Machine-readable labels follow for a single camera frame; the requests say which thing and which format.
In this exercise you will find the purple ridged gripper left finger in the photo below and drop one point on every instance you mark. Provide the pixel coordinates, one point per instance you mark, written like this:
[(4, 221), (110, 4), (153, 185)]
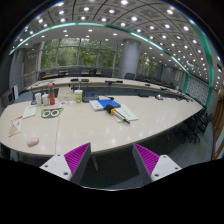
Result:
[(69, 166)]

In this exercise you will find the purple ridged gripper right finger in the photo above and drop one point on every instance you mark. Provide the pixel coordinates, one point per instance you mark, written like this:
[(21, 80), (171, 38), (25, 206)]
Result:
[(152, 166)]

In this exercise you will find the pink computer mouse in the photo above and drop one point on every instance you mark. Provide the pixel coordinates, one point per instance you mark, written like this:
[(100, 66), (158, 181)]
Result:
[(32, 141)]

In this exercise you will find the black mouse pad green rings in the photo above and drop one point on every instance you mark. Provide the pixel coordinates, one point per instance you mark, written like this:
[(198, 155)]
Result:
[(51, 113)]

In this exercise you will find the black office chair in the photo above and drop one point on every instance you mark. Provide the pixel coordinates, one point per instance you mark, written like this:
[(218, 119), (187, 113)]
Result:
[(196, 125)]

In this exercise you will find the white book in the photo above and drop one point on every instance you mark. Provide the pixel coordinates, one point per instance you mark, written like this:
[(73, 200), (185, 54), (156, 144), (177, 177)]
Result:
[(96, 105)]

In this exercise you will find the white paper booklet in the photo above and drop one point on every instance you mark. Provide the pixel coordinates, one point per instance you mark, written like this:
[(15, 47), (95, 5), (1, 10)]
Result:
[(127, 113)]

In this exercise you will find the white paper sheet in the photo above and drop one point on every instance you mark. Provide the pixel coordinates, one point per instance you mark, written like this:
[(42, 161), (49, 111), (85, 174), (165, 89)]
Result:
[(29, 112)]

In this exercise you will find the red white leaflet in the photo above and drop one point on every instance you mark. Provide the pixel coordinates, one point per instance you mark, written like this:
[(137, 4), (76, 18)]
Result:
[(15, 126)]

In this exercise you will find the dark desk phone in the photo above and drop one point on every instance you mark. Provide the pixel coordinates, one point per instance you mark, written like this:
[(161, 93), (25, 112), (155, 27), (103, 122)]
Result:
[(89, 97)]

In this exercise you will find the white green-label canister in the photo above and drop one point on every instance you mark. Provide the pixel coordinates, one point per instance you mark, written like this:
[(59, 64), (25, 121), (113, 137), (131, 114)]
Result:
[(78, 96)]

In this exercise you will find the small white container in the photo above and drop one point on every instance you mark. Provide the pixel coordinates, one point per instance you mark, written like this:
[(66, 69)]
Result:
[(45, 99)]

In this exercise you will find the red bottle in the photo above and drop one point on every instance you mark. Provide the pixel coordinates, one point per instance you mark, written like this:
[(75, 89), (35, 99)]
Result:
[(51, 94)]

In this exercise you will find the white cup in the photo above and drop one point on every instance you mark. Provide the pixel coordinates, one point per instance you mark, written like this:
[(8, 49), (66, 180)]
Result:
[(38, 99)]

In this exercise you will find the grey round pillar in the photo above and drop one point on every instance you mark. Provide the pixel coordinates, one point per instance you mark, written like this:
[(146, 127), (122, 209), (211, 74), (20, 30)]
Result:
[(129, 57)]

